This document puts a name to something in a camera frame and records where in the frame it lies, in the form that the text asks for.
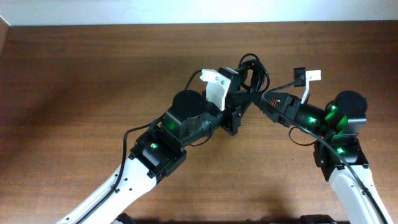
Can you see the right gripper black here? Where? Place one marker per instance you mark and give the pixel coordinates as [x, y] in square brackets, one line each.
[286, 109]

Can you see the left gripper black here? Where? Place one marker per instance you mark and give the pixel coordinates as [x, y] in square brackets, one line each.
[232, 111]

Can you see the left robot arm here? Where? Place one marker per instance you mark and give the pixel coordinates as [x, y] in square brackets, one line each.
[160, 150]

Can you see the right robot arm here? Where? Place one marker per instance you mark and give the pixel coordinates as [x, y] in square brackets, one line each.
[337, 150]

